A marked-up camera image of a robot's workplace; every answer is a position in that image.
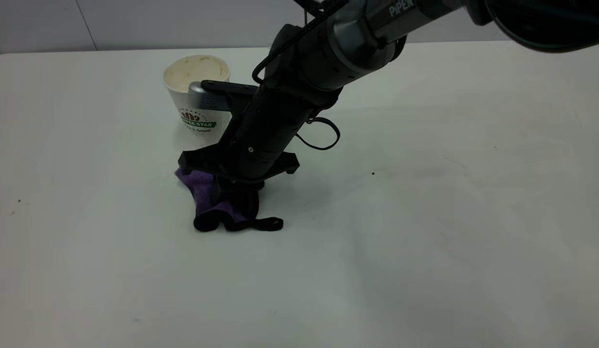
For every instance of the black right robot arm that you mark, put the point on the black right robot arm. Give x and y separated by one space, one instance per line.
376 29

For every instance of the purple and black cloth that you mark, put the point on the purple and black cloth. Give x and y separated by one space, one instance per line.
202 193

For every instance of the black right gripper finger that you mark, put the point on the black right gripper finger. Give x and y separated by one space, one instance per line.
248 203
218 193

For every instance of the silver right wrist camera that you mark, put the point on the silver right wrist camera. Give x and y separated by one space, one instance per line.
210 94

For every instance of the white paper coffee cup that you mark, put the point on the white paper coffee cup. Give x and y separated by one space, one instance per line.
183 77

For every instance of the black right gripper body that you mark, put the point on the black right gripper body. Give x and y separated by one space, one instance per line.
265 135

